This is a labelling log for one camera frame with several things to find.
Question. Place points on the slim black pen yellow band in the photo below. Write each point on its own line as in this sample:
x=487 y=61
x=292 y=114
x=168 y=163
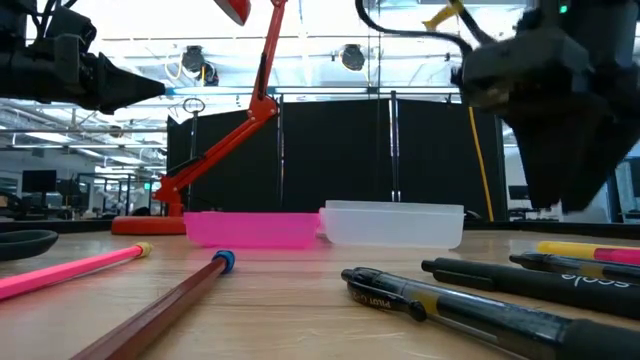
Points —
x=575 y=266

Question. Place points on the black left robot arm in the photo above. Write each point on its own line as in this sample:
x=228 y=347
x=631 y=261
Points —
x=12 y=20

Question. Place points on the pink plastic box lid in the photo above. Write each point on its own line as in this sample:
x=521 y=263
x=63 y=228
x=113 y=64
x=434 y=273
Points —
x=250 y=230

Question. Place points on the black room divider screen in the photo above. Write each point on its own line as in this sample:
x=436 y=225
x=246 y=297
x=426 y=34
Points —
x=340 y=150

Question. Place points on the dark framed window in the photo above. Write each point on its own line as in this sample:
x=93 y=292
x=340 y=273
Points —
x=614 y=200

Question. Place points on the brown pencil blue eraser cap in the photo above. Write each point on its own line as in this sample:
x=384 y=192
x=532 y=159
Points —
x=165 y=305

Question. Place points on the dark computer monitor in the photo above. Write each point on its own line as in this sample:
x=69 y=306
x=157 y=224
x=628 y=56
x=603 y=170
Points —
x=39 y=181

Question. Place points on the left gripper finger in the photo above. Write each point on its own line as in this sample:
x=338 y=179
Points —
x=130 y=87

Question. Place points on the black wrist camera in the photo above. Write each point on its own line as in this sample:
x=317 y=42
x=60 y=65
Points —
x=75 y=30

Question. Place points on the yellow and pink highlighter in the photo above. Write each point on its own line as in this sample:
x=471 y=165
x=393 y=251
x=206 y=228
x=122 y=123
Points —
x=575 y=249

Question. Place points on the small dark monitor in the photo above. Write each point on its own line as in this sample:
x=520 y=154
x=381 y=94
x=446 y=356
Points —
x=515 y=192

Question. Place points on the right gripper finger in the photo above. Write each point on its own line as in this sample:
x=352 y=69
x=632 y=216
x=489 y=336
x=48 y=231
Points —
x=540 y=160
x=595 y=160

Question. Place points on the black Pilot gel pen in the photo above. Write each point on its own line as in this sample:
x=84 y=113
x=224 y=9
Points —
x=450 y=310

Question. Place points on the clear plastic supply box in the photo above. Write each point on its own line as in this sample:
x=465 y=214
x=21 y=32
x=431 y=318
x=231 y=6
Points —
x=395 y=227

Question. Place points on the round ceiling fixture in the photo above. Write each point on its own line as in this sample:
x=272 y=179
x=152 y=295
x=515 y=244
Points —
x=353 y=57
x=195 y=60

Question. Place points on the pink pencil yellow eraser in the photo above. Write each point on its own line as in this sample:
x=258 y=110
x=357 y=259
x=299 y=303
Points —
x=65 y=270

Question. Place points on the red desk lamp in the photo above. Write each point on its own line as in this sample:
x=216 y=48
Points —
x=260 y=107

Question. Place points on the black pen white lettering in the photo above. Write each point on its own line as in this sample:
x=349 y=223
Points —
x=525 y=285

